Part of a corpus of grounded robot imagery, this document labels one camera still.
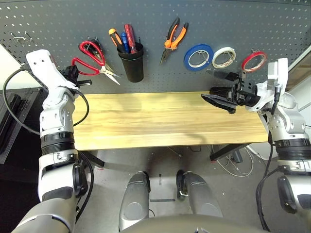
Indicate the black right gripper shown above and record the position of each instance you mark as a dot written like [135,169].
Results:
[243,94]

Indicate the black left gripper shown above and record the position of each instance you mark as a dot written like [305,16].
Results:
[73,78]

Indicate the orange black needle-nose pliers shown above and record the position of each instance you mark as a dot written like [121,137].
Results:
[170,41]

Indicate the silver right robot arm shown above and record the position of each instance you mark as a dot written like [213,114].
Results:
[286,121]

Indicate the dark grey pegboard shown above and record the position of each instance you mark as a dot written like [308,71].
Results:
[243,24]

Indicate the double metal pegboard hook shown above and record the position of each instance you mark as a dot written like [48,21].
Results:
[18,38]

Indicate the white tape roll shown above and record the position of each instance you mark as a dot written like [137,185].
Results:
[215,60]

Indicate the blue tape roll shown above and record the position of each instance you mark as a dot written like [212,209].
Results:
[186,60]

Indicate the orange black screwdriver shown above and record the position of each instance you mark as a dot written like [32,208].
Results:
[115,37]

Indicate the black plastic cup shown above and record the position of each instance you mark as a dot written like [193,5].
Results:
[132,68]

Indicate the black table leg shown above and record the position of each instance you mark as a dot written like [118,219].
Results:
[226,151]
[97,161]

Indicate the dark power adapter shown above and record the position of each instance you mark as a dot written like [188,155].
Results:
[236,156]

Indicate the black equipment case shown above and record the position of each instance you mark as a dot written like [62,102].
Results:
[12,116]

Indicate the silver right robot leg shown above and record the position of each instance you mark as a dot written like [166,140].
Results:
[201,196]

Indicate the silver robot leg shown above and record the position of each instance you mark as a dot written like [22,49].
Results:
[201,196]
[134,201]

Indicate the silver left robot leg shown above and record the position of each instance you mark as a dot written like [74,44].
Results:
[134,201]

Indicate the grey robot torso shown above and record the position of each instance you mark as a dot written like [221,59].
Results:
[194,225]

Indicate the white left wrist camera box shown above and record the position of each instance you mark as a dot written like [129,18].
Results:
[41,65]

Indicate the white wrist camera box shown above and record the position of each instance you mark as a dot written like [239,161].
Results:
[277,72]
[41,65]

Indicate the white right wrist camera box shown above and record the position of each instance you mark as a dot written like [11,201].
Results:
[277,72]

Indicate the white pegboard frame post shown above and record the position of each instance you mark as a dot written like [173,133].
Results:
[300,58]

